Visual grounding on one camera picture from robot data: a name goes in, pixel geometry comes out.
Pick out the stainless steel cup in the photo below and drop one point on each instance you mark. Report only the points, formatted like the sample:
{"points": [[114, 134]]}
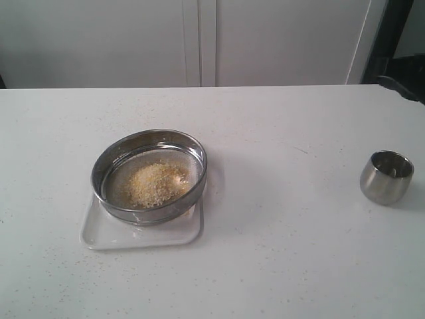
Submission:
{"points": [[386, 177]]}

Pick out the yellow and white grain mix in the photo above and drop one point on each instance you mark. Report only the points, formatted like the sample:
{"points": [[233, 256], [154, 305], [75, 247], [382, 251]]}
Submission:
{"points": [[157, 184]]}

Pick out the dark door frame post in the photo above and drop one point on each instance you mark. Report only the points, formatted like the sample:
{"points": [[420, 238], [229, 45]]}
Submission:
{"points": [[385, 42]]}

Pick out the round steel mesh sieve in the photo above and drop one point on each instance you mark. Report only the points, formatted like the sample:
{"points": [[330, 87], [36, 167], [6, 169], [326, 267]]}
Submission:
{"points": [[114, 166]]}

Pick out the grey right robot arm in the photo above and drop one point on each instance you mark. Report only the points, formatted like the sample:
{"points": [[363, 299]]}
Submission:
{"points": [[404, 75]]}

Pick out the white square tray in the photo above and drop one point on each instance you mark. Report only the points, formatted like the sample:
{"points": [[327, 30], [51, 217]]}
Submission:
{"points": [[102, 232]]}

